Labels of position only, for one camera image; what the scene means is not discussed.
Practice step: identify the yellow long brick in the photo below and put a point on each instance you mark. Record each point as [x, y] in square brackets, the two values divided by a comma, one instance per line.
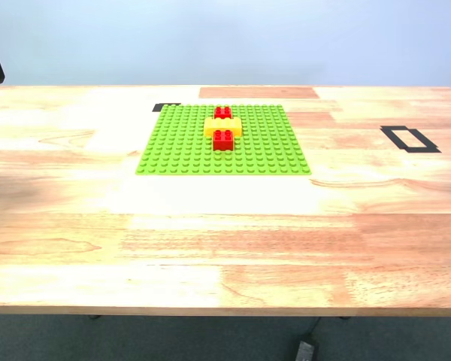
[210, 128]

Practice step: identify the green studded baseplate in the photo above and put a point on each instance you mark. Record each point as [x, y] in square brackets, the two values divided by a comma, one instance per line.
[173, 150]

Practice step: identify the red square brick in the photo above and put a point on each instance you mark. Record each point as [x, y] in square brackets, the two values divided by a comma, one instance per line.
[223, 143]
[223, 112]

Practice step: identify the black tape rectangle outline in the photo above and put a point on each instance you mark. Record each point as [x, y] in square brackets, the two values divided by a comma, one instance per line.
[422, 150]

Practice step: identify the black tape strip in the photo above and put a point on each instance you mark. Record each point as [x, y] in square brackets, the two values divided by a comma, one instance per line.
[158, 108]

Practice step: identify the grey power adapter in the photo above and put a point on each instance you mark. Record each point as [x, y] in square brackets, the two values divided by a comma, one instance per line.
[305, 351]

